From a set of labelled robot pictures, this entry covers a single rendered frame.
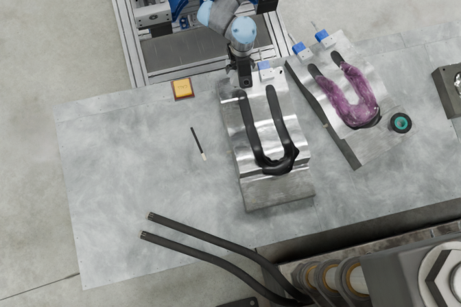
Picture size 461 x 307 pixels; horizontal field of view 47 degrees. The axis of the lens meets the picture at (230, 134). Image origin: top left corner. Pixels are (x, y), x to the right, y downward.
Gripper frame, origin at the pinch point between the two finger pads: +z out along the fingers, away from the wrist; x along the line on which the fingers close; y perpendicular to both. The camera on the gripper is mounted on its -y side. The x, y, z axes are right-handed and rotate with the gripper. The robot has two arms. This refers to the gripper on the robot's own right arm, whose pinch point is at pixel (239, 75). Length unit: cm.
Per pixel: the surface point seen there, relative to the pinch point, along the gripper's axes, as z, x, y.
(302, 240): 94, -24, -61
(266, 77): 2.8, -10.1, -2.0
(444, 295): -110, -2, -75
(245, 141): 3.7, 3.5, -24.0
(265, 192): 8.4, 0.5, -42.9
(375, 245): 16, -35, -71
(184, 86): 10.9, 19.8, 3.9
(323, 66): 8.9, -34.2, -0.5
